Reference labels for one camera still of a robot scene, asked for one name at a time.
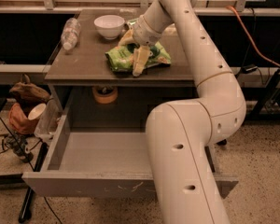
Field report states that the orange tape roll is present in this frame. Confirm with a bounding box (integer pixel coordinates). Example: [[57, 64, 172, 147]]
[[92, 87, 118, 105]]

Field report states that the clear plastic water bottle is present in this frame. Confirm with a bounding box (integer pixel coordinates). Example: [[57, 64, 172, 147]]
[[61, 18, 81, 50]]

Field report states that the orange cable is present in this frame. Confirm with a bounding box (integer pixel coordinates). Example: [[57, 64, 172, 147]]
[[226, 5, 280, 68]]

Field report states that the green rice chip bag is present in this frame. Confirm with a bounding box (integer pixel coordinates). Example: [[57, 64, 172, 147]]
[[105, 42, 172, 73]]

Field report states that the green soda can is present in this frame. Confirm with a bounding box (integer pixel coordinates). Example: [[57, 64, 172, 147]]
[[126, 18, 138, 27]]

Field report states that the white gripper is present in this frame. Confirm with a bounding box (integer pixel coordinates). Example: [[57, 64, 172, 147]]
[[119, 15, 161, 77]]

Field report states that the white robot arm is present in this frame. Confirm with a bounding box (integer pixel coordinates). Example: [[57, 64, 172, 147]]
[[120, 0, 246, 224]]

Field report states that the white ceramic bowl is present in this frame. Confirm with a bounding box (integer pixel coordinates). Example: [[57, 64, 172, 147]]
[[94, 15, 125, 40]]

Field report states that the black stand leg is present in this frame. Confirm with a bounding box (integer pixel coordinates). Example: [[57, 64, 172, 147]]
[[18, 142, 49, 224]]

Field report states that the black power adapter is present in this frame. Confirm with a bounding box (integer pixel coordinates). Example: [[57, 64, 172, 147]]
[[241, 64, 258, 74]]

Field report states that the grey cabinet with glass top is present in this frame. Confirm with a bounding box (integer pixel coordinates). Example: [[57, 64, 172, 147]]
[[45, 9, 194, 108]]

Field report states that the black floor cable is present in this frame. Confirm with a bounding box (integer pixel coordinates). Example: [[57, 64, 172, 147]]
[[0, 108, 63, 224]]

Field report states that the clear plastic container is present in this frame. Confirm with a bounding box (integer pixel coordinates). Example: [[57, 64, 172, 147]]
[[35, 100, 60, 143]]

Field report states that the open grey top drawer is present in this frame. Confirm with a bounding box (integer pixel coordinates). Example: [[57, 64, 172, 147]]
[[21, 87, 239, 200]]

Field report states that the white cup on floor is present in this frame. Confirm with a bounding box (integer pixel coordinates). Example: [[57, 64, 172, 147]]
[[28, 103, 47, 120]]

